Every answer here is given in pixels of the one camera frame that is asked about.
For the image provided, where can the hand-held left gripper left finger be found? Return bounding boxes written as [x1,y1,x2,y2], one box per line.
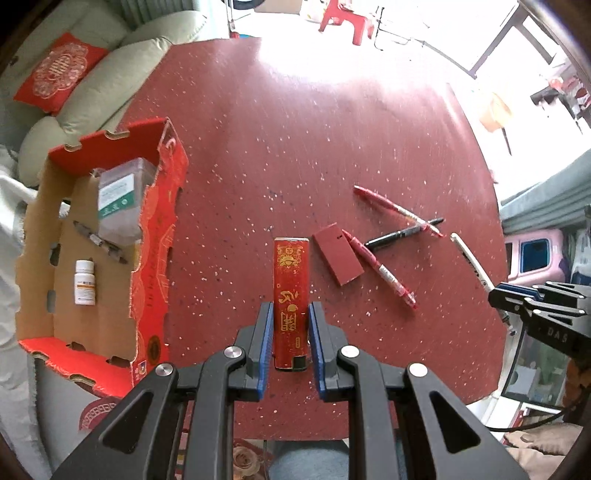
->
[48,301,275,480]

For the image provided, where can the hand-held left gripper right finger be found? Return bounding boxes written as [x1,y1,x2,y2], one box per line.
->
[308,302,529,480]

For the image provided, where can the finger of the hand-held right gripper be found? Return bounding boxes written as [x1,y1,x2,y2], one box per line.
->
[499,281,591,306]
[488,288,587,319]

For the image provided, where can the white pen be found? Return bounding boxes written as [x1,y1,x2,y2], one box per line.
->
[449,232,518,337]

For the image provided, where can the long red gold-print box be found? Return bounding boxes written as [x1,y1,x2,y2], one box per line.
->
[272,237,310,372]

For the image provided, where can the small dark red box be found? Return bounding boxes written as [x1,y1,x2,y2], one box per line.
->
[312,223,364,287]

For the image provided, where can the red gel pen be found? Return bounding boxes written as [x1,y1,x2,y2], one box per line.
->
[353,185,445,238]
[344,231,419,310]

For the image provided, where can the black marker pen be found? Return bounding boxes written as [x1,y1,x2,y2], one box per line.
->
[364,217,445,252]

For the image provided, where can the red cardboard box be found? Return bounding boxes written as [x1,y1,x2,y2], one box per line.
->
[15,117,189,400]

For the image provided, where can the white pill bottle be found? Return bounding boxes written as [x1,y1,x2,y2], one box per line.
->
[74,259,98,306]

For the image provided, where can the grey gel pen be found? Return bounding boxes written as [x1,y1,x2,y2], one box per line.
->
[72,220,129,265]

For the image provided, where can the clear plastic container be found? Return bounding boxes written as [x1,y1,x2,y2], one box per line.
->
[96,158,158,245]

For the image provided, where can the pink plastic stool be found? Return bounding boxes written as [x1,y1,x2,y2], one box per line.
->
[504,229,566,282]

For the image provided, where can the teal fabric cover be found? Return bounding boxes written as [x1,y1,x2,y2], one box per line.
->
[501,150,591,236]

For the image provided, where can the artificial roses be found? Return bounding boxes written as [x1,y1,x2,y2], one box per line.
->
[231,440,269,480]

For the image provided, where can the person's blue jeans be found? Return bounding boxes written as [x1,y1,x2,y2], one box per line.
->
[268,438,352,480]

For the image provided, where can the orange plastic bucket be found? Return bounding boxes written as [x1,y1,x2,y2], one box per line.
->
[480,92,514,132]

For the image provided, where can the white grey striped blanket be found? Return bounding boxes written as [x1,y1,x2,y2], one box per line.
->
[0,145,51,462]

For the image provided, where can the red plastic stool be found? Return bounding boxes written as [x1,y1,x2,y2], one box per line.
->
[318,0,377,46]

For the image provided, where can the light green sofa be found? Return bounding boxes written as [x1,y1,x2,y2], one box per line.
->
[18,9,208,185]

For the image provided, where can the red patterned cushion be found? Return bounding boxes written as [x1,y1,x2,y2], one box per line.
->
[13,32,112,116]

